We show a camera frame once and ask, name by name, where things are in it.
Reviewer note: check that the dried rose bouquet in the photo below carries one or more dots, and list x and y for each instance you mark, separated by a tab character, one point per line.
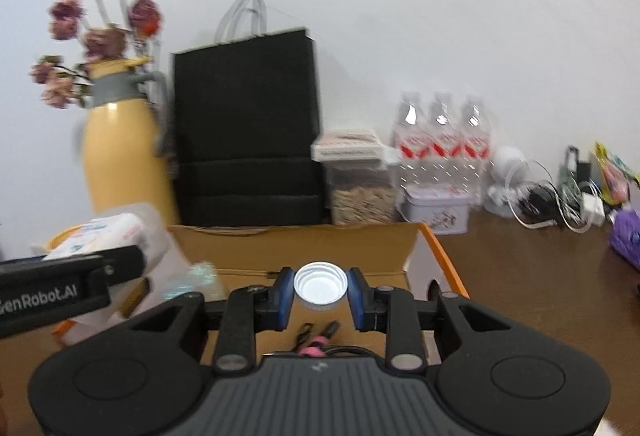
102	41

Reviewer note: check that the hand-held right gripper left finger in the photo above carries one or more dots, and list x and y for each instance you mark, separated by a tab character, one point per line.
284	301

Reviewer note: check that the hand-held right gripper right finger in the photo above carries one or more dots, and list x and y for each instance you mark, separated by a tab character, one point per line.
357	301

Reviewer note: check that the colourful snack packet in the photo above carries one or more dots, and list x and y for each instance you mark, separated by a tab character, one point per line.
615	174

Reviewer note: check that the black paper bag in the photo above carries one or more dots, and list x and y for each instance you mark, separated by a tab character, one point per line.
245	126

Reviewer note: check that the white printed tin box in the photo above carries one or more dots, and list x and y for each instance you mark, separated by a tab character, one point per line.
437	211

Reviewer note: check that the yellow thermos jug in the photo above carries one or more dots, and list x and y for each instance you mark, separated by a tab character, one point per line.
125	156

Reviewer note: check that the white tissue pack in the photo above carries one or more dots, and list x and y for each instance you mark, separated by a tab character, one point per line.
100	233

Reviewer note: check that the small white fan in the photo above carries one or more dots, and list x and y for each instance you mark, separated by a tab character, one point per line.
505	166

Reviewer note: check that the white charger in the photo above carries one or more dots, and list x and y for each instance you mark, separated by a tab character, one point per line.
594	211

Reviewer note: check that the purple plastic bag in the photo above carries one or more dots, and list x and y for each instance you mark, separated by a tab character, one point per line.
627	233

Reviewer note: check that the white bottle cap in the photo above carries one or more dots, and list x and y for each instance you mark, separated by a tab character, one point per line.
320	288

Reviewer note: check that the orange cardboard box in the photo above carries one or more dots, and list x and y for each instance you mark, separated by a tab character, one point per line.
300	246

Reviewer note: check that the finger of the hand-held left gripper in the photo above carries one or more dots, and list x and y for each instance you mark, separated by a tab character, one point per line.
125	266

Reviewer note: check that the clear lidded food container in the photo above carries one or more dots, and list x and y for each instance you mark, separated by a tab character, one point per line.
357	196

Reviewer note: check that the black power adapter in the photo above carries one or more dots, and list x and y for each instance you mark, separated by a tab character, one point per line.
537	203

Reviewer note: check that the dark green device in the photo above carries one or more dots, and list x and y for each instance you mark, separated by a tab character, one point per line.
575	164

